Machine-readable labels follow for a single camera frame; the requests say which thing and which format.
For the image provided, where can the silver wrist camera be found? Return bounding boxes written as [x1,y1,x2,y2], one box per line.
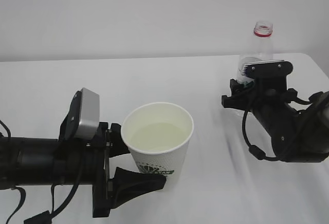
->
[75,87,100,140]
[241,60,293,79]

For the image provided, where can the clear water bottle red label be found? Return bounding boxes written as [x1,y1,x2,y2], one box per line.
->
[236,21,273,87]

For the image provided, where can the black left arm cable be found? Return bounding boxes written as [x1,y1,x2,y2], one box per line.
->
[0,118,83,224]

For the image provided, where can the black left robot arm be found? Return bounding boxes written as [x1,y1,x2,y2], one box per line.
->
[1,122,166,223]

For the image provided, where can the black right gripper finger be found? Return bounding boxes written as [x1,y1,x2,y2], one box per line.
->
[229,79,243,96]

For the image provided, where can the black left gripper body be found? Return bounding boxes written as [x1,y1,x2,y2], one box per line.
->
[86,122,113,218]

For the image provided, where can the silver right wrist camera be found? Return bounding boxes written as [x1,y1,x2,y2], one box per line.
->
[241,60,293,79]

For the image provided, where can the white paper cup green logo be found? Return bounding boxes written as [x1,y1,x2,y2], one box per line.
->
[121,102,194,192]

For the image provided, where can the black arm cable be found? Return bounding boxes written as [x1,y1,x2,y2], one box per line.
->
[241,98,314,162]
[0,118,83,224]

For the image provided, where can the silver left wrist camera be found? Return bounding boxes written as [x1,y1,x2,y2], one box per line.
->
[75,87,100,140]

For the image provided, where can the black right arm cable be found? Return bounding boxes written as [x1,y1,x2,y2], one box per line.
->
[241,98,314,162]

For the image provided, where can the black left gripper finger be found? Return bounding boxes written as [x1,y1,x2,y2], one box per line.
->
[109,167,167,209]
[109,123,130,158]

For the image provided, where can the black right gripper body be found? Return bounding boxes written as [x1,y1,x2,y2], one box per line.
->
[222,77,298,121]

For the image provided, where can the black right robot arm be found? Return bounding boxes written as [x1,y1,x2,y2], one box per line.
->
[222,77,328,163]

